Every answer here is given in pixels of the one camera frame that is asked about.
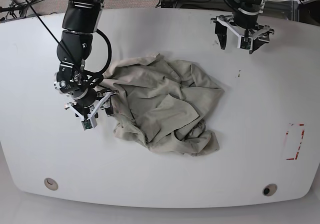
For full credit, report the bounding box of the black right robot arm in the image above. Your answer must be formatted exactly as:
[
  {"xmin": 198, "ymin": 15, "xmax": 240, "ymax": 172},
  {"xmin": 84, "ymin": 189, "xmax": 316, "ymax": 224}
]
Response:
[{"xmin": 54, "ymin": 0, "xmax": 114, "ymax": 130}]

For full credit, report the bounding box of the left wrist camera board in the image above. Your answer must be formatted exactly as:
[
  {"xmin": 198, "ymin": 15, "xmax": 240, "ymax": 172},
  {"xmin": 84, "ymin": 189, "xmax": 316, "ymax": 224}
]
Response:
[{"xmin": 240, "ymin": 39, "xmax": 252, "ymax": 50}]

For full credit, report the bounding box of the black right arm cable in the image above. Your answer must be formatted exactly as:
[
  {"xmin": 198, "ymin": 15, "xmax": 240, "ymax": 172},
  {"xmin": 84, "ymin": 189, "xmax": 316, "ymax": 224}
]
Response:
[{"xmin": 82, "ymin": 28, "xmax": 112, "ymax": 85}]

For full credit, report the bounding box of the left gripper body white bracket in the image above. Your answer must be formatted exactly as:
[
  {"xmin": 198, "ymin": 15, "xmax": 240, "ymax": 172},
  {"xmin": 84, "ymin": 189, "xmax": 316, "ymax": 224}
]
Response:
[{"xmin": 210, "ymin": 15, "xmax": 275, "ymax": 49}]

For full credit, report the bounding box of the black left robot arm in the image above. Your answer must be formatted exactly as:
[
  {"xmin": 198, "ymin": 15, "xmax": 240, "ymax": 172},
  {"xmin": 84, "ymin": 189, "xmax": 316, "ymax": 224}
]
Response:
[{"xmin": 211, "ymin": 0, "xmax": 275, "ymax": 54}]

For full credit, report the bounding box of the right table grommet hole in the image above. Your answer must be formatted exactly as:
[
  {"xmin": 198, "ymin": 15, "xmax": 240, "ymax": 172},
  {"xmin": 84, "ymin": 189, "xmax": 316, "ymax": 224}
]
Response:
[{"xmin": 262, "ymin": 184, "xmax": 278, "ymax": 197}]

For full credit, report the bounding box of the table grommet hole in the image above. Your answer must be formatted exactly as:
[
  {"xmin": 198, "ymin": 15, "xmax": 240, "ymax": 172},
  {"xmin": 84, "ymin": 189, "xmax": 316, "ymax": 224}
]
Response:
[
  {"xmin": 44, "ymin": 178, "xmax": 59, "ymax": 191},
  {"xmin": 262, "ymin": 184, "xmax": 278, "ymax": 197}
]

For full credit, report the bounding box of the red tape rectangle marking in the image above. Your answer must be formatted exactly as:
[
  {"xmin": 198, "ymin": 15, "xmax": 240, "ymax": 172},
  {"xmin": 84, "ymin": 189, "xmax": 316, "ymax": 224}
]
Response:
[{"xmin": 283, "ymin": 123, "xmax": 306, "ymax": 160}]

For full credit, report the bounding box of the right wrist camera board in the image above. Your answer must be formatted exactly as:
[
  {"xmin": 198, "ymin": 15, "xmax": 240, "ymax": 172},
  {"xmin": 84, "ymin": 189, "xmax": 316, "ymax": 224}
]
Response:
[{"xmin": 81, "ymin": 120, "xmax": 93, "ymax": 130}]

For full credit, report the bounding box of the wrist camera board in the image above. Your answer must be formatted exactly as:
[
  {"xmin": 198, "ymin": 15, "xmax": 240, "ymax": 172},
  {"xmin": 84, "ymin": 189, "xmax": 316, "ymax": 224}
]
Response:
[
  {"xmin": 81, "ymin": 120, "xmax": 93, "ymax": 130},
  {"xmin": 240, "ymin": 39, "xmax": 252, "ymax": 50}
]

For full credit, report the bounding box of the left table grommet hole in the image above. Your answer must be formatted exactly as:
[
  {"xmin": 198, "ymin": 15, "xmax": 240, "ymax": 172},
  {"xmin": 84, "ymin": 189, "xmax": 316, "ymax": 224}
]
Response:
[{"xmin": 44, "ymin": 178, "xmax": 59, "ymax": 191}]

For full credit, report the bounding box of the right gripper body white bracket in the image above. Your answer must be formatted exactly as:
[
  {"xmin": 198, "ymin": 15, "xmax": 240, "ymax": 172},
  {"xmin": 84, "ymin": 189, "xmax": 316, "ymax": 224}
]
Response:
[{"xmin": 64, "ymin": 89, "xmax": 118, "ymax": 129}]

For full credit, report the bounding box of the beige T-shirt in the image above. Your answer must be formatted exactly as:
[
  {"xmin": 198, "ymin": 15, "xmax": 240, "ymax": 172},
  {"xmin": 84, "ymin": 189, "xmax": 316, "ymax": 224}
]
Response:
[{"xmin": 102, "ymin": 54, "xmax": 224, "ymax": 156}]

